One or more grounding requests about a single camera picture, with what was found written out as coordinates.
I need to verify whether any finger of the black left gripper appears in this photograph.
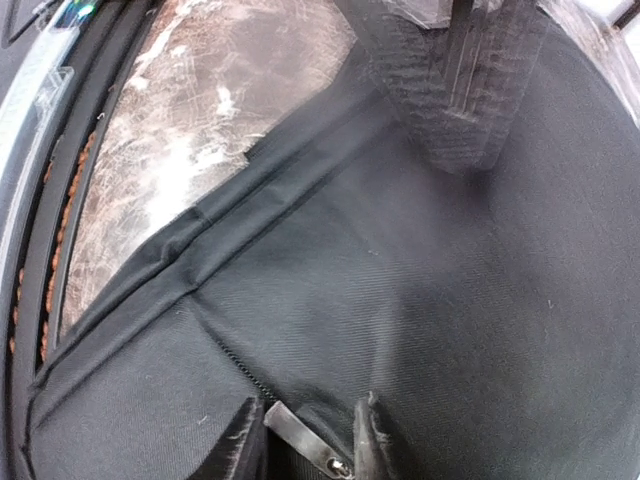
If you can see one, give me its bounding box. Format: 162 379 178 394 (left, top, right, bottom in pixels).
344 1 548 173

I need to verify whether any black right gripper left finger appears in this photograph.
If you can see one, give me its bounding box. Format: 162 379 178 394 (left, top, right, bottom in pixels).
192 398 265 480

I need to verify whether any black front rail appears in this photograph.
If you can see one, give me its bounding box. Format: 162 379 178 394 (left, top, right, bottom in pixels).
1 1 158 479

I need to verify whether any black student bag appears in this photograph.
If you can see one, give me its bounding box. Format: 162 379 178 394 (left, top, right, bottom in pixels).
22 25 639 479

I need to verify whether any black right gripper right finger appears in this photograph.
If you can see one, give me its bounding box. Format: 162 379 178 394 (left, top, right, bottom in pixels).
353 392 399 480

